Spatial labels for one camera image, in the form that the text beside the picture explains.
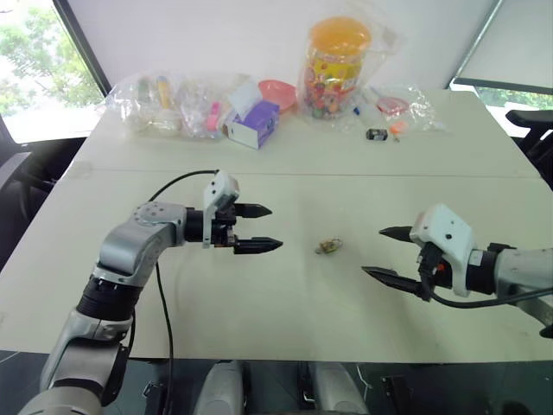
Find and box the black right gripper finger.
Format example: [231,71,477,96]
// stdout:
[361,265,427,297]
[378,224,418,244]

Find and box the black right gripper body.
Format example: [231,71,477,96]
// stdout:
[416,243,454,303]

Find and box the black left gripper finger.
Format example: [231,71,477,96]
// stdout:
[232,236,284,256]
[235,202,274,220]

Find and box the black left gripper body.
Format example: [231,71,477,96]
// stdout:
[210,201,239,250]

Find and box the purple and white carton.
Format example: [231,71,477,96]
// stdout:
[223,99,281,150]

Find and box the white paper box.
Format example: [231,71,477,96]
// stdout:
[227,81,264,118]

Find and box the pink plastic bowl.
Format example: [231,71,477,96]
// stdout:
[257,79,298,113]

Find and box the grey rounded robot leg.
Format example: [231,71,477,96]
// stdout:
[311,361,371,415]
[199,360,246,415]

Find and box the crumpled clear plastic bag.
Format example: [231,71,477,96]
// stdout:
[357,83,447,133]

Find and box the red-rimmed round lid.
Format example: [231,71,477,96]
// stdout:
[377,96,410,117]

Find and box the large clear plastic bag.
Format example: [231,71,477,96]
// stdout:
[95,70,261,140]

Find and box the black office chair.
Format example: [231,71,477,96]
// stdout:
[504,108,553,185]

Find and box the orange-lidded clear candy jar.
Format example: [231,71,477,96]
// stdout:
[301,16,372,120]

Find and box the clear bag around jar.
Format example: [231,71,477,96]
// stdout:
[295,15,408,131]

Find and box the grey office chair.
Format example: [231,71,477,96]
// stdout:
[0,150,34,194]

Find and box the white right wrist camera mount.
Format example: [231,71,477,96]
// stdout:
[408,203,476,299]

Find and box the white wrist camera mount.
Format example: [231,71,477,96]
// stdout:
[408,203,476,299]
[201,169,241,250]

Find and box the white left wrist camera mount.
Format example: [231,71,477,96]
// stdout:
[201,169,241,250]

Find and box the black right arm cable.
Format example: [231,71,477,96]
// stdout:
[430,287,553,310]

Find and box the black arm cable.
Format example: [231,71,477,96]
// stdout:
[430,287,553,310]
[148,169,218,415]

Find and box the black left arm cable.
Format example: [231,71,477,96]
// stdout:
[148,169,218,415]

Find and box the black bracket under table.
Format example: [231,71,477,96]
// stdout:
[379,374,412,415]

